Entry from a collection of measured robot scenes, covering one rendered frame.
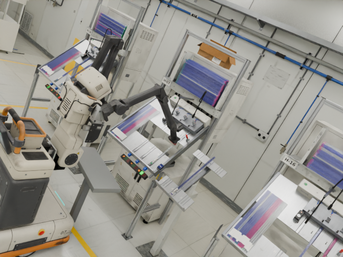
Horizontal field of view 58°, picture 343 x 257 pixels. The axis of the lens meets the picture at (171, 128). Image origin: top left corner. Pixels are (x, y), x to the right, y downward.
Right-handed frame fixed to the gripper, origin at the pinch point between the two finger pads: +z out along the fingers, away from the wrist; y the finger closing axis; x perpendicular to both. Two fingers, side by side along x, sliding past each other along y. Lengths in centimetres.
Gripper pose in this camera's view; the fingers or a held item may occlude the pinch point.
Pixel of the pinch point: (174, 144)
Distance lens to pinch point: 284.2
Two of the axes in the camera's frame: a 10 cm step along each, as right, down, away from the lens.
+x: -7.2, 5.8, -3.9
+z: 0.9, 6.3, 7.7
